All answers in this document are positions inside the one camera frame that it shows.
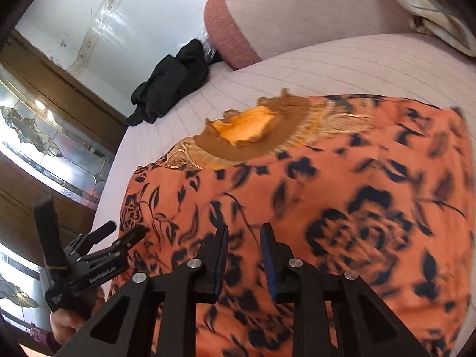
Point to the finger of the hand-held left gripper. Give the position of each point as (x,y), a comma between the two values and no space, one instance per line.
(102,229)
(130,236)

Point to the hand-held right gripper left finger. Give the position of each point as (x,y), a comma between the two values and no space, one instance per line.
(223,264)

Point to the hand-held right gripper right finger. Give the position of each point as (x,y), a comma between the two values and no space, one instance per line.
(268,264)

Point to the orange floral garment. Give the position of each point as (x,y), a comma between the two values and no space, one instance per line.
(334,178)

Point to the person's left hand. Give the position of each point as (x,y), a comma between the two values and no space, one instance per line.
(65,323)

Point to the wooden glass-door cabinet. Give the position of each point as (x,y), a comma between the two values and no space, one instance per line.
(55,81)

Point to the black cloth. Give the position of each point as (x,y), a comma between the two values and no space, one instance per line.
(167,78)

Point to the clear plastic bag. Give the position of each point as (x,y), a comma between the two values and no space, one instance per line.
(209,50)

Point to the cream floral blanket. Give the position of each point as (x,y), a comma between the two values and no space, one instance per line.
(427,11)

